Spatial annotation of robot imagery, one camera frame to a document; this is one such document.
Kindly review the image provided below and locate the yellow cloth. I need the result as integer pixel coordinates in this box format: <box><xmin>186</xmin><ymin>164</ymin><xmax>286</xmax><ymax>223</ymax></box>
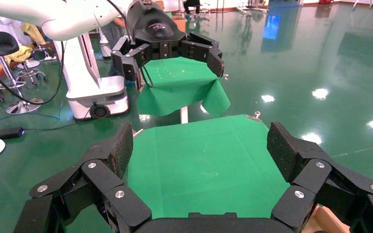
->
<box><xmin>5</xmin><ymin>22</ymin><xmax>47</xmax><ymax>65</ymax></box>

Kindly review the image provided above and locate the small green draped cloth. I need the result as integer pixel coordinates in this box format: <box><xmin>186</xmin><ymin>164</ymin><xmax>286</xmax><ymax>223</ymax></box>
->
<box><xmin>136</xmin><ymin>57</ymin><xmax>232</xmax><ymax>118</ymax></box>

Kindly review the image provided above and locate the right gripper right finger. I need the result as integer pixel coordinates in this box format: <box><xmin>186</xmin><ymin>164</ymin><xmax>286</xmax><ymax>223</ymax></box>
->
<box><xmin>266</xmin><ymin>121</ymin><xmax>373</xmax><ymax>233</ymax></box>

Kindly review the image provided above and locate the large green table cloth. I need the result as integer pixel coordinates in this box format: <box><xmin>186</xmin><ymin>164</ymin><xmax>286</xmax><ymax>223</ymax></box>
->
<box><xmin>127</xmin><ymin>114</ymin><xmax>292</xmax><ymax>219</ymax></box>

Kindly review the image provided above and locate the open brown cardboard box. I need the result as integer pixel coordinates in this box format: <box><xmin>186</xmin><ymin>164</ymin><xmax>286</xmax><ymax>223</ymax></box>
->
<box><xmin>302</xmin><ymin>205</ymin><xmax>351</xmax><ymax>233</ymax></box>

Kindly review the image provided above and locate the black office chair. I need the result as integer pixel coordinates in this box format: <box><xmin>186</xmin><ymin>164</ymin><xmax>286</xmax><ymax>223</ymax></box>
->
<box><xmin>183</xmin><ymin>0</ymin><xmax>202</xmax><ymax>15</ymax></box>

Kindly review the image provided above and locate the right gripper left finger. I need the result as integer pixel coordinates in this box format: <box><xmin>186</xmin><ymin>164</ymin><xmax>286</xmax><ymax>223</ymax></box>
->
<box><xmin>13</xmin><ymin>122</ymin><xmax>153</xmax><ymax>233</ymax></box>

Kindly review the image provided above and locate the short black looped wrist cable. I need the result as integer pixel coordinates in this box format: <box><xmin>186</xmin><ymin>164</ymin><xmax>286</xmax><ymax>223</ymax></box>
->
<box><xmin>139</xmin><ymin>64</ymin><xmax>155</xmax><ymax>88</ymax></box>

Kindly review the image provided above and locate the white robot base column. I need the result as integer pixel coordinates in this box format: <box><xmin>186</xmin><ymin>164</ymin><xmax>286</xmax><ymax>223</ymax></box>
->
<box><xmin>53</xmin><ymin>30</ymin><xmax>130</xmax><ymax>120</ymax></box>

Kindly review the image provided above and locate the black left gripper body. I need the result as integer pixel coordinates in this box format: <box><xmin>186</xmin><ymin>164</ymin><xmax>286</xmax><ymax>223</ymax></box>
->
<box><xmin>126</xmin><ymin>0</ymin><xmax>188</xmax><ymax>61</ymax></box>

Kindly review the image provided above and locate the black power adapter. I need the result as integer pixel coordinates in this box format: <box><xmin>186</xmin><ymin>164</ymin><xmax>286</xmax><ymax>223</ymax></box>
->
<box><xmin>0</xmin><ymin>127</ymin><xmax>26</xmax><ymax>140</ymax></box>

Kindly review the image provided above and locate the long black left arm cable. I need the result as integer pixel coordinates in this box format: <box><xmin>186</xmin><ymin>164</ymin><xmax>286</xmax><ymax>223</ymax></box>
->
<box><xmin>0</xmin><ymin>40</ymin><xmax>66</xmax><ymax>106</ymax></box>

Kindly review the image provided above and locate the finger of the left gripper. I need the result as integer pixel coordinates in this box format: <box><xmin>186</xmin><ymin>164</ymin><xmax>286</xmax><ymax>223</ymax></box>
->
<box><xmin>110</xmin><ymin>35</ymin><xmax>152</xmax><ymax>91</ymax></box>
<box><xmin>178</xmin><ymin>31</ymin><xmax>225</xmax><ymax>79</ymax></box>

